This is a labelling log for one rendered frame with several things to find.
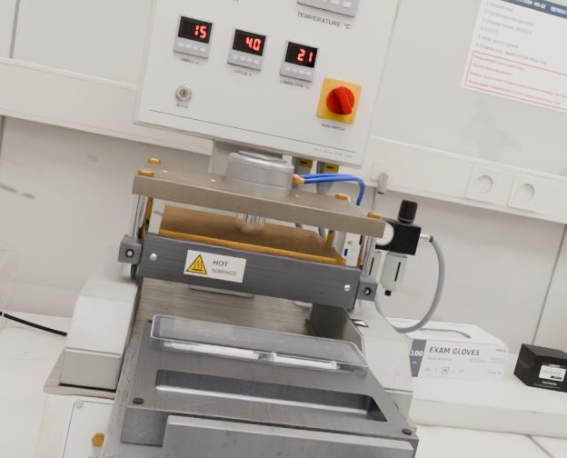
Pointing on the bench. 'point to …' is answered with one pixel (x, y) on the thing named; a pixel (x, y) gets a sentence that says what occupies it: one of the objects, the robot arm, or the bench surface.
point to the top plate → (261, 193)
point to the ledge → (501, 406)
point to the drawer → (235, 435)
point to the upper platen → (246, 233)
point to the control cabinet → (268, 81)
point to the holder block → (253, 397)
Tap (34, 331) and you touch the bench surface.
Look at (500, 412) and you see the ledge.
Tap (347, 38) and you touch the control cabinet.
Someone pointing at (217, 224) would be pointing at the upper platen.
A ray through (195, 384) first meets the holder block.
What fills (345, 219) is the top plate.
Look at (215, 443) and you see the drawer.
